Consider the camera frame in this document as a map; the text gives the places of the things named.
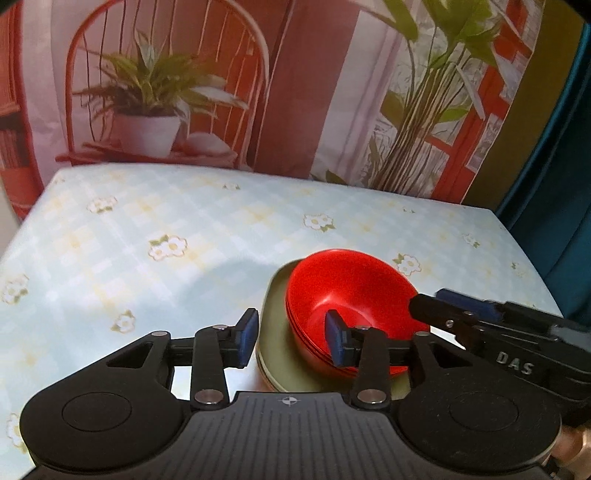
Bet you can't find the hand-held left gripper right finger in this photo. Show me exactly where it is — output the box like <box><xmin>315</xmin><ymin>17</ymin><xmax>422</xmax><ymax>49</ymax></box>
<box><xmin>324</xmin><ymin>310</ymin><xmax>509</xmax><ymax>411</ymax></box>

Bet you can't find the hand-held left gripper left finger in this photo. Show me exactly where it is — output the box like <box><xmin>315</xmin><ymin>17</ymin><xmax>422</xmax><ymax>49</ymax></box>
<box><xmin>87</xmin><ymin>308</ymin><xmax>258</xmax><ymax>411</ymax></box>

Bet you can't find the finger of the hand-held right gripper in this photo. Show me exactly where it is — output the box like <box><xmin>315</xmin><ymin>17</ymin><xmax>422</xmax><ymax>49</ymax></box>
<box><xmin>409</xmin><ymin>294</ymin><xmax>486</xmax><ymax>345</ymax></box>
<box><xmin>436</xmin><ymin>288</ymin><xmax>507</xmax><ymax>324</ymax></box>

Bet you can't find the red plastic bowl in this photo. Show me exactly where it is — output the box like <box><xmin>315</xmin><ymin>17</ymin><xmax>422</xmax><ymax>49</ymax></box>
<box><xmin>290</xmin><ymin>318</ymin><xmax>410</xmax><ymax>377</ymax></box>
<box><xmin>286</xmin><ymin>302</ymin><xmax>407</xmax><ymax>374</ymax></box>
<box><xmin>285</xmin><ymin>249</ymin><xmax>432</xmax><ymax>370</ymax></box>

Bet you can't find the pale green plastic plate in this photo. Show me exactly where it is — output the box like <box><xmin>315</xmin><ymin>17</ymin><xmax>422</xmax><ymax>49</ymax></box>
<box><xmin>255</xmin><ymin>258</ymin><xmax>416</xmax><ymax>403</ymax></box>

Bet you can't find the person's right hand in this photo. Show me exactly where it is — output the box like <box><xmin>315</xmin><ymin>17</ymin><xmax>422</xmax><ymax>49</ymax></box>
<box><xmin>554</xmin><ymin>425</ymin><xmax>591</xmax><ymax>472</ymax></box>

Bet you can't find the floral checkered tablecloth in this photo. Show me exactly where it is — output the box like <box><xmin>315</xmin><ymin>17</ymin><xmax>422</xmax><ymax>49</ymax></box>
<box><xmin>0</xmin><ymin>164</ymin><xmax>566</xmax><ymax>480</ymax></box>

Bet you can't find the teal curtain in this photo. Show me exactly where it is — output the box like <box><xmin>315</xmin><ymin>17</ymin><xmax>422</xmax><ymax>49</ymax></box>
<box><xmin>496</xmin><ymin>0</ymin><xmax>591</xmax><ymax>319</ymax></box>

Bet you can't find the printed room scene backdrop cloth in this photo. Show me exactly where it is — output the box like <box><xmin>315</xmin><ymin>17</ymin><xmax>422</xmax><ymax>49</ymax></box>
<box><xmin>0</xmin><ymin>0</ymin><xmax>546</xmax><ymax>204</ymax></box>

